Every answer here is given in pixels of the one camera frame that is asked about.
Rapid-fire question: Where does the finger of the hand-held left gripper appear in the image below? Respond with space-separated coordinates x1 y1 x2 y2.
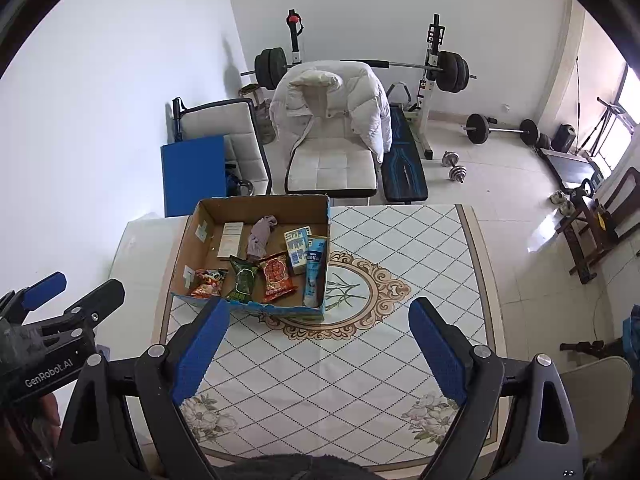
42 279 126 346
0 271 67 326

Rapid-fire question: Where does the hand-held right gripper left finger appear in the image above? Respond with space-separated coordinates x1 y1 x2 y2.
54 297 231 480

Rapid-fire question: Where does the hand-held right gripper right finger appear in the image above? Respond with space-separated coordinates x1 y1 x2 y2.
408 296 586 480

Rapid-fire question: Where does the orange snack packet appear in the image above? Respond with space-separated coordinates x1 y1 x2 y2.
186 267 228 301

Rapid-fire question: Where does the green snack packet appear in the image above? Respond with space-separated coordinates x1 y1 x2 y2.
226 255 259 303

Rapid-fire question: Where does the red snack packet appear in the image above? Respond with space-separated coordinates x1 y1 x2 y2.
256 251 298 304

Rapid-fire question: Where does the white box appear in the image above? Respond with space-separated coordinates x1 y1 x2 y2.
217 221 246 259

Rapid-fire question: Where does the purple knotted cloth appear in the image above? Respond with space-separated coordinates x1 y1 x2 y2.
246 215 279 261

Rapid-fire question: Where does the blue tube packet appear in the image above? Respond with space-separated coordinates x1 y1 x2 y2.
303 237 328 307

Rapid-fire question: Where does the blue and white packet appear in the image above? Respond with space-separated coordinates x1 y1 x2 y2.
284 226 313 275

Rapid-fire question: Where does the cardboard box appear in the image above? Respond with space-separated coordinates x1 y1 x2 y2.
170 194 332 323

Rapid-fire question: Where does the person's left hand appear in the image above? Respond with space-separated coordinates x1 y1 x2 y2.
0 392 63 480

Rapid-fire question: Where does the diamond patterned dining table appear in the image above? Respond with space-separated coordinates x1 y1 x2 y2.
107 203 503 473

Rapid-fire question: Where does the black metal bar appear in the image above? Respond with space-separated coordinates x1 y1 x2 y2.
560 340 628 361

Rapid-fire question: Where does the blue board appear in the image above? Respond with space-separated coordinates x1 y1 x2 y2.
160 135 228 218

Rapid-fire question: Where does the grey fleece clothing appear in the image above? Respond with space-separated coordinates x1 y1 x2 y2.
220 454 381 480

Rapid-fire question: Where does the beige stool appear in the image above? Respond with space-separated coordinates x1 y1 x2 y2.
557 357 637 458

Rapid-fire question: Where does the dark wooden chair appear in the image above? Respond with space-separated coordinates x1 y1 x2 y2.
555 166 640 286

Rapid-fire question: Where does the chrome dumbbell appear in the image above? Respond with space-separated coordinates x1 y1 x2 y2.
440 151 468 184

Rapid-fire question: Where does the black and blue weight bench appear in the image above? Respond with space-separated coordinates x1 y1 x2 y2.
382 102 429 204

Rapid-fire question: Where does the blue cloth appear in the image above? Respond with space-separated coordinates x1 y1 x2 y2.
622 305 640 361

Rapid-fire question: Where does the white padded chair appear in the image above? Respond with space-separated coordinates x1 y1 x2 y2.
284 145 378 198
172 97 273 196

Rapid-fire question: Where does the treadmill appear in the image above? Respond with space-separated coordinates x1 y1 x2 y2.
537 147 608 196

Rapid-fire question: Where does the short barbell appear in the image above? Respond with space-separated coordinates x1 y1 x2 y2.
464 113 541 147

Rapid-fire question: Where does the black bag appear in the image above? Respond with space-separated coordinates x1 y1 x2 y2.
554 124 576 153

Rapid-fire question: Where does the white down jacket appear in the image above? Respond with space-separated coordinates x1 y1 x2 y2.
269 60 393 171

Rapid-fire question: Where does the long barbell with black plates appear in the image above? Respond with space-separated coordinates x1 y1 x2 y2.
240 47 478 93

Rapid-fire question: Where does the hanging resistance band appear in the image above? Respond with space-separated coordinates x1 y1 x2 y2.
574 55 583 126

